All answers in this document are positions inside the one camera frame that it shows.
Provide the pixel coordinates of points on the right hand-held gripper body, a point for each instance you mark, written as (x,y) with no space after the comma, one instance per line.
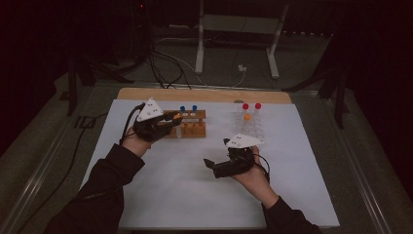
(243,140)

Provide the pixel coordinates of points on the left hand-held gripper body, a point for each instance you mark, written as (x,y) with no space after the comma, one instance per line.
(150,112)

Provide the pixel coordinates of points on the orange-capped test tube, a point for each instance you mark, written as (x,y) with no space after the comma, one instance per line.
(178,131)
(247,116)

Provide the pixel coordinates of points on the blue-capped test tube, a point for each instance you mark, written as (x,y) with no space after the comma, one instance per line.
(194,107)
(182,108)

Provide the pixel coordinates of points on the clear plastic test tube rack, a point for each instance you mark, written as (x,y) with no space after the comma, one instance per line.
(253,128)

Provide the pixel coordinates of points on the wooden test tube rack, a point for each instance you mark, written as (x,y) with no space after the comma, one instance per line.
(195,130)

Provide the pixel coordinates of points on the red-capped test tube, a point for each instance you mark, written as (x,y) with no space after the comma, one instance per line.
(245,106)
(258,105)

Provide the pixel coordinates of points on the person's left hand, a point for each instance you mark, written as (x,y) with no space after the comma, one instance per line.
(136,146)

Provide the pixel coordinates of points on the person's right hand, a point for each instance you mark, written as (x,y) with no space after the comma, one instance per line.
(256,182)

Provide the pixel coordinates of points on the wooden table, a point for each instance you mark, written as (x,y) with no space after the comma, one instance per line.
(195,95)

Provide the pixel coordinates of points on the white table mat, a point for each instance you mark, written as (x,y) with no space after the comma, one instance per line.
(181,195)

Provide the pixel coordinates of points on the white metal stand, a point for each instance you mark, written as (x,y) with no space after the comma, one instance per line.
(199,48)

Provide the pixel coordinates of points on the white plug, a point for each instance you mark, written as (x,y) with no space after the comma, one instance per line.
(242,68)

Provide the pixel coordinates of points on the black power strip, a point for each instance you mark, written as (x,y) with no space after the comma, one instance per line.
(307,33)

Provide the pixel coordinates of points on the black floor bracket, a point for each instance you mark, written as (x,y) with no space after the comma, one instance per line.
(85,122)

